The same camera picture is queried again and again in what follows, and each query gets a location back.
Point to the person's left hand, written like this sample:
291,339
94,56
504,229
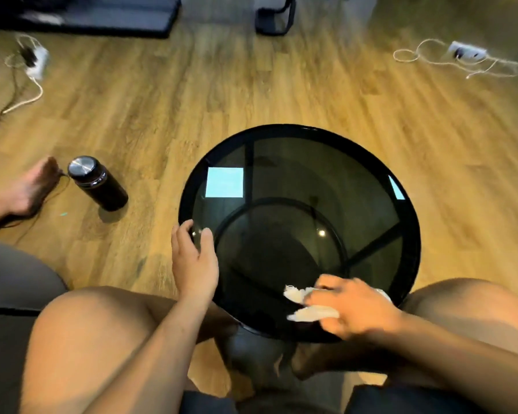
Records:
194,271

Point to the person's right hand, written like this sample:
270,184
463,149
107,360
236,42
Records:
362,308

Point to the person's right thumb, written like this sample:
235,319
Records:
333,328

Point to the person's left thumb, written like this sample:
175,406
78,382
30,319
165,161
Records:
208,242

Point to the person's left middle finger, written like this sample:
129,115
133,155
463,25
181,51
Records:
174,243

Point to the white cloth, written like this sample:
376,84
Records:
311,313

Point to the round black glass table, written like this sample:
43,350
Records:
293,202

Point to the person's right forearm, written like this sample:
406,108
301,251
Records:
457,362

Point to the person's left forearm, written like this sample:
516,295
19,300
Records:
155,357

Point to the black bottle with silver lid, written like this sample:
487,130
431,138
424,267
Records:
99,187

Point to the dark shorts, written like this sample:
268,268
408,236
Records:
405,403

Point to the person's left leg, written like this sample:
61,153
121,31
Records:
86,340

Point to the person's leg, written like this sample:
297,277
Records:
86,340
475,310

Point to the person's right leg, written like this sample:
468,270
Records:
475,310

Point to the grey sofa cushion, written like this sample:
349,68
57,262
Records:
13,297

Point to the white power strip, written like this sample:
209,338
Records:
39,64
468,50

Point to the black plug adapter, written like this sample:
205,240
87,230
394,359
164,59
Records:
28,55

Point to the dark floor mattress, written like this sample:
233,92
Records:
103,15

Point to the black metal chair frame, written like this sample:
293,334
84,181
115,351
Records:
276,25

